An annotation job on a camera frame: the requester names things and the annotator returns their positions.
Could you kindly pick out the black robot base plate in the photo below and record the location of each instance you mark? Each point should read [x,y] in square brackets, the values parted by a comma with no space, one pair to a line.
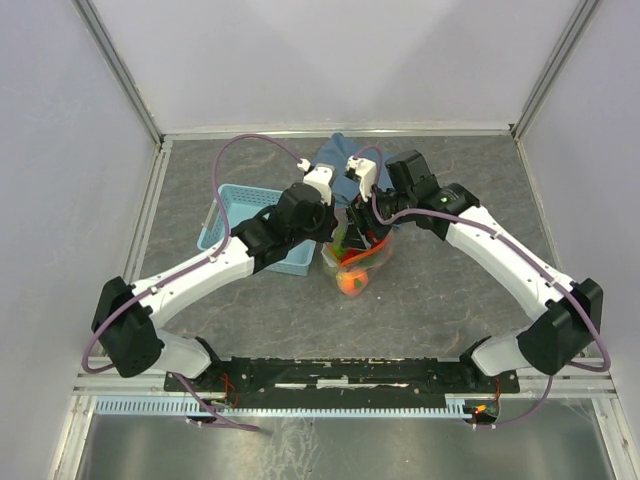
[323,384]

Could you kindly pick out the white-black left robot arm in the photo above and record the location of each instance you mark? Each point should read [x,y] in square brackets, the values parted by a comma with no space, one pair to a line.
[129,320]

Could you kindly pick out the aluminium frame post right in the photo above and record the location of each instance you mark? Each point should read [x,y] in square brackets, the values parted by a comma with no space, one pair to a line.
[570,37]

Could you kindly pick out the green toy grapes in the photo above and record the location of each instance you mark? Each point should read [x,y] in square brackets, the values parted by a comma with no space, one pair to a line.
[337,238]

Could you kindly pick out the aluminium frame post left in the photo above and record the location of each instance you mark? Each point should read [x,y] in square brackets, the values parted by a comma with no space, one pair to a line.
[90,16]

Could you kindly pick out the clear zip bag orange zipper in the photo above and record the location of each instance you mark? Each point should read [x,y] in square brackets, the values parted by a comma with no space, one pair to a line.
[355,258]

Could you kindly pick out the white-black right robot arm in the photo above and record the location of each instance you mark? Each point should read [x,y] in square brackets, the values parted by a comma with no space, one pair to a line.
[565,314]

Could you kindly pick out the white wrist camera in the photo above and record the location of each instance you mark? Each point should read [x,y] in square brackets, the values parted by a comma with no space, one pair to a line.
[319,176]
[365,173]

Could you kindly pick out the orange-red toy peach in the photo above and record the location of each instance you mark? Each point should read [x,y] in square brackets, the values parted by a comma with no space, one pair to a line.
[352,282]

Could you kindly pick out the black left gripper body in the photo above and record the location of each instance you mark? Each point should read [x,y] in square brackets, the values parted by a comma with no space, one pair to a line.
[319,227]

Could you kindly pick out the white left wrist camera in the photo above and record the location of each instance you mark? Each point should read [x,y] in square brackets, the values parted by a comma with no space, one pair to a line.
[319,176]

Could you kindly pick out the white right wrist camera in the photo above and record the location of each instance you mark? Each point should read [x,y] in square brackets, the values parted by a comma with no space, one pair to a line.
[365,173]

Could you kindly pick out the aluminium frame post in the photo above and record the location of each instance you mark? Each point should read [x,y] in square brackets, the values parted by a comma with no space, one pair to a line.
[90,16]
[570,37]

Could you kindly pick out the light blue plastic basket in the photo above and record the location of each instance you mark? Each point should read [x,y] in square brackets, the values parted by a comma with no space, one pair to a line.
[243,202]

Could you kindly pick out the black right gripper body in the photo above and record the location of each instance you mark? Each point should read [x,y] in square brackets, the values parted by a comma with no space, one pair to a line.
[362,211]

